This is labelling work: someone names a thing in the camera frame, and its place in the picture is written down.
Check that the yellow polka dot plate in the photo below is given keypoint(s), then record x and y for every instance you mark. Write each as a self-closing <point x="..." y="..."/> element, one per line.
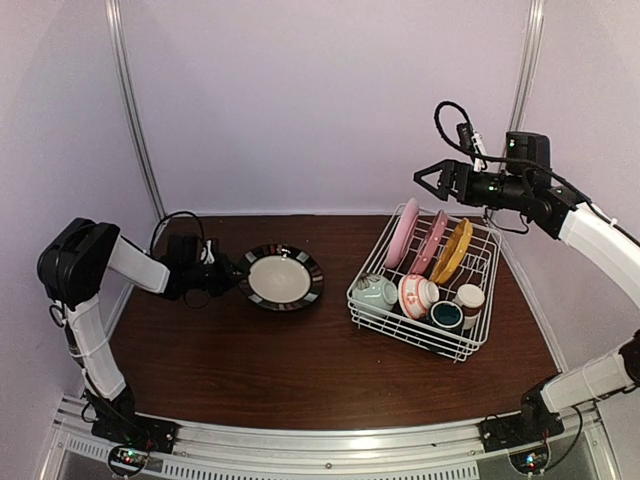
<point x="453" y="253"/>

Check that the pale green floral bowl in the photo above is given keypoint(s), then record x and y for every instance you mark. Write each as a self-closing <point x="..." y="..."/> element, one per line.
<point x="376" y="291"/>

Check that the aluminium corner post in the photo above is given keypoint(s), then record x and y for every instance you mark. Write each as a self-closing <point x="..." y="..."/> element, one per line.
<point x="533" y="35"/>
<point x="132" y="115"/>

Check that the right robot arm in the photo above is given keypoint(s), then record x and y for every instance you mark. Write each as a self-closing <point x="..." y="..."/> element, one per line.
<point x="591" y="262"/>

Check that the white red patterned bowl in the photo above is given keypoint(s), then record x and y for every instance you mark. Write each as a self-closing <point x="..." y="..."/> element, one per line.
<point x="416" y="295"/>

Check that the plain pink plate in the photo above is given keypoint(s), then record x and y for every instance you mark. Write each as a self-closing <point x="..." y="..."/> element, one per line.
<point x="401" y="239"/>

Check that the right aluminium corner post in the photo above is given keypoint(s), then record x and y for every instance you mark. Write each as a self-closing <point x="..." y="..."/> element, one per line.
<point x="533" y="35"/>

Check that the aluminium front frame rail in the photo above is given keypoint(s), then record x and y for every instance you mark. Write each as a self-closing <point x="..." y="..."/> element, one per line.
<point x="440" y="451"/>

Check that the left aluminium corner post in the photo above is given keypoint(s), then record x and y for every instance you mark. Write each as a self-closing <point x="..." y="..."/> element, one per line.
<point x="132" y="115"/>

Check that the white wire dish rack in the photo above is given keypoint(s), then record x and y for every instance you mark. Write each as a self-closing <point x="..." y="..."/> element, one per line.
<point x="479" y="267"/>

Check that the dark teal small cup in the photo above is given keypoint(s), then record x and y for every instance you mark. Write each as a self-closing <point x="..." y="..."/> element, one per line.
<point x="447" y="316"/>

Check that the black striped rim plate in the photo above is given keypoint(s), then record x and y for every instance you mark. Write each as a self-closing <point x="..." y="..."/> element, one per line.
<point x="283" y="278"/>

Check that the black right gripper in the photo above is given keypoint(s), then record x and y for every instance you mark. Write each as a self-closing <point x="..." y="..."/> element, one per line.
<point x="420" y="175"/>

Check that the white brown small cup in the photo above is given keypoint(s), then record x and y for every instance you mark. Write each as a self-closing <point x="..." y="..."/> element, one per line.
<point x="471" y="299"/>

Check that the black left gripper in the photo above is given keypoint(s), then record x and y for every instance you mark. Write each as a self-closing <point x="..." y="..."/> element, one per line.
<point x="226" y="267"/>

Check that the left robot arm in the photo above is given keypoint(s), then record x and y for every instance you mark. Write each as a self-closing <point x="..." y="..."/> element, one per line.
<point x="72" y="267"/>

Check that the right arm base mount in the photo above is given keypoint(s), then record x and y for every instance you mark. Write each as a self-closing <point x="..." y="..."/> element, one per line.
<point x="532" y="423"/>

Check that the pink polka dot plate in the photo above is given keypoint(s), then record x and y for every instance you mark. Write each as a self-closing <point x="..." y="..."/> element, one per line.
<point x="430" y="244"/>

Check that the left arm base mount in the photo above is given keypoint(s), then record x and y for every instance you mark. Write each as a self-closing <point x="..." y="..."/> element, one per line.
<point x="117" y="421"/>

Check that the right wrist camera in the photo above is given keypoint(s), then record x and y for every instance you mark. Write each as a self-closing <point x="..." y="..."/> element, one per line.
<point x="470" y="140"/>

